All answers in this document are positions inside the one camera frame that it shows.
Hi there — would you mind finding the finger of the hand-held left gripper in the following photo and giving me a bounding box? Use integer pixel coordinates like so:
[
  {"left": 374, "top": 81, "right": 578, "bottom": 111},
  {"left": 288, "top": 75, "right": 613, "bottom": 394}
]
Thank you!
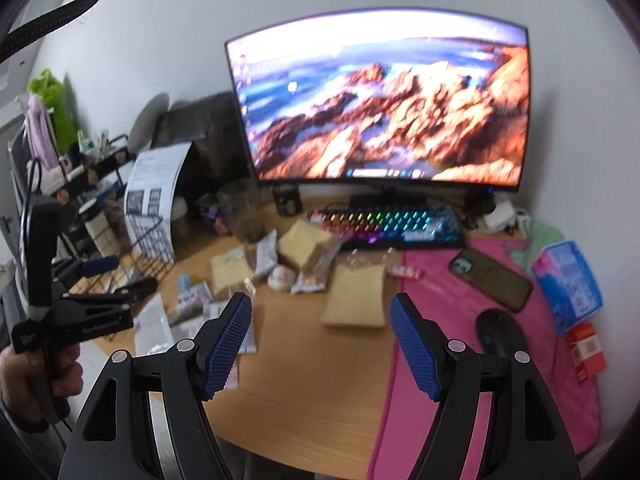
[
  {"left": 65, "top": 276, "right": 160, "bottom": 312},
  {"left": 55, "top": 255, "right": 121, "bottom": 286}
]

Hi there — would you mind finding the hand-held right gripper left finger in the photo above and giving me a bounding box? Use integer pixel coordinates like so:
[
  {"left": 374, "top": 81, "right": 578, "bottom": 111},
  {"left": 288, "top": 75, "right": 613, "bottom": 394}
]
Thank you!
[{"left": 57, "top": 292, "right": 253, "bottom": 480}]

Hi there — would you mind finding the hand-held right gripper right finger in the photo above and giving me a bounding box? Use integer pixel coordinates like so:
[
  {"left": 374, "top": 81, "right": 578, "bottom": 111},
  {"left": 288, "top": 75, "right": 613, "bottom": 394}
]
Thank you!
[{"left": 389, "top": 292, "right": 583, "bottom": 480}]

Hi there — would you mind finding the black wire basket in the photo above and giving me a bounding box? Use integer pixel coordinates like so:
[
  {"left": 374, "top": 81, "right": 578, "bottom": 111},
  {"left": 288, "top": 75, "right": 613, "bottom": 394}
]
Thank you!
[{"left": 60, "top": 210, "right": 177, "bottom": 296}]

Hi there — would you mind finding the pale bread slice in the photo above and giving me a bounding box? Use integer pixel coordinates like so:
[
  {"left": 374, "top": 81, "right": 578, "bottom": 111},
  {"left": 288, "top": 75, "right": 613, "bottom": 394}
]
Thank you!
[{"left": 210, "top": 247, "right": 251, "bottom": 296}]

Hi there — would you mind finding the large bread slice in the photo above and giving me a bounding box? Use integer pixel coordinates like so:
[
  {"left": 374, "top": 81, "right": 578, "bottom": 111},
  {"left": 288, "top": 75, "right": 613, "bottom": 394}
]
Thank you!
[{"left": 320, "top": 262, "right": 388, "bottom": 331}]

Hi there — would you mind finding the blue bird toy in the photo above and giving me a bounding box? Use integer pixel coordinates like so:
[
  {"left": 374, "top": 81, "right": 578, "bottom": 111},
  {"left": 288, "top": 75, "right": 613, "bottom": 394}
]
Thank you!
[{"left": 267, "top": 265, "right": 295, "bottom": 292}]

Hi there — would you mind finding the blue white snack bar packet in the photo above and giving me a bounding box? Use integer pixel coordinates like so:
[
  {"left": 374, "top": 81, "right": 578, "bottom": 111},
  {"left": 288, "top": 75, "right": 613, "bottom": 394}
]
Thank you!
[{"left": 291, "top": 240, "right": 343, "bottom": 295}]

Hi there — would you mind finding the bread with brown crust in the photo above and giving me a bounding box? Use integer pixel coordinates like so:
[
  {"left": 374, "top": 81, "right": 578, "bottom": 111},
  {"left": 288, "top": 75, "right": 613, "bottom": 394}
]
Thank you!
[{"left": 277, "top": 220, "right": 333, "bottom": 268}]

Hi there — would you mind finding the person's left forearm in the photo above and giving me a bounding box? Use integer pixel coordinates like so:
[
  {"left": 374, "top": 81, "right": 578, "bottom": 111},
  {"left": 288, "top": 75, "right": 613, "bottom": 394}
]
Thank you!
[{"left": 0, "top": 400, "right": 71, "bottom": 480}]

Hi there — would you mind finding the person's left hand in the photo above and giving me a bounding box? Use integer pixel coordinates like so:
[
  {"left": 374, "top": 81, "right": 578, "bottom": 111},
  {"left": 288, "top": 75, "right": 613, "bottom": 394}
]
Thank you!
[{"left": 0, "top": 345, "right": 85, "bottom": 428}]

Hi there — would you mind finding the white tumbler with black lid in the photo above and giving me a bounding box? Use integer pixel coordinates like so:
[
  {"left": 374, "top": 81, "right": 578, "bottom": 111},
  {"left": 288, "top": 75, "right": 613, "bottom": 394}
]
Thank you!
[{"left": 77, "top": 200, "right": 116, "bottom": 261}]

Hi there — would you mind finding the white flat pouch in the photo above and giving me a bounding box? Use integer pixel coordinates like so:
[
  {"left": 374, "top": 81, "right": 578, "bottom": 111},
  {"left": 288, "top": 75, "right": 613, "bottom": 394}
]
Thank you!
[{"left": 132, "top": 292, "right": 173, "bottom": 356}]

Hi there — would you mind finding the small white red-print packet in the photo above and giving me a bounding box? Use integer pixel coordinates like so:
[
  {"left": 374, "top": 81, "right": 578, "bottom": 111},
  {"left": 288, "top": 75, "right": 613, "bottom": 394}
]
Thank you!
[{"left": 170, "top": 317, "right": 206, "bottom": 343}]

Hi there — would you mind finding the blue white sachet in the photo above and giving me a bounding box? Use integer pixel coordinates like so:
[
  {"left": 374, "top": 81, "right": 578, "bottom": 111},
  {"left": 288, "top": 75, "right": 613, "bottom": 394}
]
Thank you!
[{"left": 177, "top": 272, "right": 213, "bottom": 318}]

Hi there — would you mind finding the black computer mouse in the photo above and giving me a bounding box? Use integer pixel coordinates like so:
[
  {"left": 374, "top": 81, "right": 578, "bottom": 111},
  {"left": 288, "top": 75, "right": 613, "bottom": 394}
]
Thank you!
[{"left": 475, "top": 308, "right": 531, "bottom": 361}]

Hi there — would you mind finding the pink desk mat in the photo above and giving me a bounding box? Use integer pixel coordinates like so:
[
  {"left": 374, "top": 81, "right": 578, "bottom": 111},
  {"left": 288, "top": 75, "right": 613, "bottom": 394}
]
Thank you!
[{"left": 367, "top": 237, "right": 601, "bottom": 480}]

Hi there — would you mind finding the printed paper sheet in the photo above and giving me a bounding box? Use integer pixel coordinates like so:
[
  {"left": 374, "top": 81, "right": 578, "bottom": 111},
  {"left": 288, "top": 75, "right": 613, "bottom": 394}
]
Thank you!
[{"left": 122, "top": 142, "right": 193, "bottom": 263}]

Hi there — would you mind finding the black rack with stickers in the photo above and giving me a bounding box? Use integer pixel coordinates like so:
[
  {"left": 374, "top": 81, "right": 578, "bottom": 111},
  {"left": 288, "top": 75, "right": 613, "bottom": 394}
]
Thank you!
[{"left": 10, "top": 132, "right": 136, "bottom": 196}]

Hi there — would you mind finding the smartphone in dark case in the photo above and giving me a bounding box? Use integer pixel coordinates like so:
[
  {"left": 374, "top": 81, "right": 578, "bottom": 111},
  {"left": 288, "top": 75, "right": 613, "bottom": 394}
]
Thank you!
[{"left": 448, "top": 247, "right": 533, "bottom": 312}]

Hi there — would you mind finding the pink hanging cloth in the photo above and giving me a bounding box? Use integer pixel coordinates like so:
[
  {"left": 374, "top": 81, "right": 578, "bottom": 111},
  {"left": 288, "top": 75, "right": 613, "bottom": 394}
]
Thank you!
[{"left": 25, "top": 95, "right": 61, "bottom": 171}]

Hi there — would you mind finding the backlit mechanical keyboard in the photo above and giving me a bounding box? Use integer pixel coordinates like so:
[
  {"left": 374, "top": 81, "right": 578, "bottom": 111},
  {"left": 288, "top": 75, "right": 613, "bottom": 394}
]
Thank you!
[{"left": 307, "top": 205, "right": 466, "bottom": 251}]

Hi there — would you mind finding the clear glass jar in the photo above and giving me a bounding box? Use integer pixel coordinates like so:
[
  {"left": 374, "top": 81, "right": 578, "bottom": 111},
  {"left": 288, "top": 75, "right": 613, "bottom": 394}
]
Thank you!
[{"left": 220, "top": 180, "right": 273, "bottom": 241}]

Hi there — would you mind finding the green plush toy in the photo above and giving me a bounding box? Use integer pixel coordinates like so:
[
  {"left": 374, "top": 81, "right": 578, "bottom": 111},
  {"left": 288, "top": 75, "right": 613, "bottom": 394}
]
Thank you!
[{"left": 27, "top": 69, "right": 76, "bottom": 156}]

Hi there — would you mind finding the round grey disc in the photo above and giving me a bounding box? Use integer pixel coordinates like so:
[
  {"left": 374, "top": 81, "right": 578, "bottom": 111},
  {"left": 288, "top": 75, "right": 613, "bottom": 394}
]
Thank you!
[{"left": 127, "top": 92, "right": 171, "bottom": 153}]

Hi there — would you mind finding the white power adapter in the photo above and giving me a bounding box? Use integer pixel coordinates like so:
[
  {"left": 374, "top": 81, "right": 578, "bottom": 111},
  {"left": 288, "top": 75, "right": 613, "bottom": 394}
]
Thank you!
[{"left": 480, "top": 195, "right": 531, "bottom": 233}]

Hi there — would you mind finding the blue tissue pack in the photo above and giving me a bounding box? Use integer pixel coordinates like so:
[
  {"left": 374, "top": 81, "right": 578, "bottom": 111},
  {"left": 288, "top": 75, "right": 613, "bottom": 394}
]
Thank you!
[{"left": 531, "top": 240, "right": 605, "bottom": 336}]

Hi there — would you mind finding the orange small box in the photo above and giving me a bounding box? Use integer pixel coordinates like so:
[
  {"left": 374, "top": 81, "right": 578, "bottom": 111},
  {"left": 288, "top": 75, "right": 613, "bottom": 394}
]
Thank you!
[{"left": 565, "top": 322, "right": 607, "bottom": 383}]

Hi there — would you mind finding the green cloth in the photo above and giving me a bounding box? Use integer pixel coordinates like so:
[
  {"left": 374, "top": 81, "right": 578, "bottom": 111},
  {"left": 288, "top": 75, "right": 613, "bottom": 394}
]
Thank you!
[{"left": 505, "top": 220, "right": 568, "bottom": 273}]

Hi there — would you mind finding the black display box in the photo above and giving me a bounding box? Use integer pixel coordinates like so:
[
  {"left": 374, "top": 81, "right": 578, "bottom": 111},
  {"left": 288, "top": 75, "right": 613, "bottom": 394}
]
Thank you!
[{"left": 152, "top": 92, "right": 251, "bottom": 196}]

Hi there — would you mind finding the curved computer monitor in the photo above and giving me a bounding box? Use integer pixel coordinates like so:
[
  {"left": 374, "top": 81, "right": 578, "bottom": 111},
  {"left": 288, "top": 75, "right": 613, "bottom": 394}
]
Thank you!
[{"left": 225, "top": 8, "right": 531, "bottom": 211}]

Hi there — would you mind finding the black cable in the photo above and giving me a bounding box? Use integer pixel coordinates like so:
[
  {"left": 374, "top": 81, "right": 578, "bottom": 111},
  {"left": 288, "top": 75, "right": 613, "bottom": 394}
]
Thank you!
[{"left": 0, "top": 0, "right": 108, "bottom": 63}]

